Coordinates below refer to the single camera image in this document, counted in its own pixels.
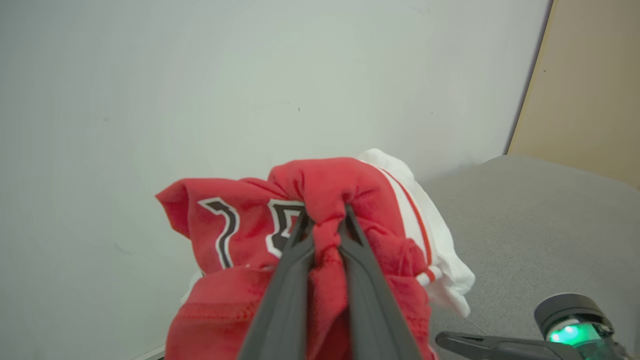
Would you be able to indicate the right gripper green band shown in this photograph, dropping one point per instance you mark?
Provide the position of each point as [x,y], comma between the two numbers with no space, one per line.
[575,320]

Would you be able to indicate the grey fabric sofa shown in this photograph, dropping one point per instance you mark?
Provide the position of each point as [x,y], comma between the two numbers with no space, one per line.
[525,225]

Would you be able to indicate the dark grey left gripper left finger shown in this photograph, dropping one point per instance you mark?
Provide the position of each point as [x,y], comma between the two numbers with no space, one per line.
[285,300]

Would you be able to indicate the red and white sports jersey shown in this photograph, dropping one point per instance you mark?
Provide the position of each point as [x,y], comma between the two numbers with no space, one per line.
[240,290]

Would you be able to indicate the beige wooden panel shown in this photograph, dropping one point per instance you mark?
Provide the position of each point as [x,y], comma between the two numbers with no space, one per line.
[590,75]

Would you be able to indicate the white and black baseboard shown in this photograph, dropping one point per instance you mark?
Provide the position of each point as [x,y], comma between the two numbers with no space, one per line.
[152,354]

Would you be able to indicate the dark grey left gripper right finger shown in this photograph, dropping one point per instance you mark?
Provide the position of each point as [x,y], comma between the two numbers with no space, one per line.
[372,310]

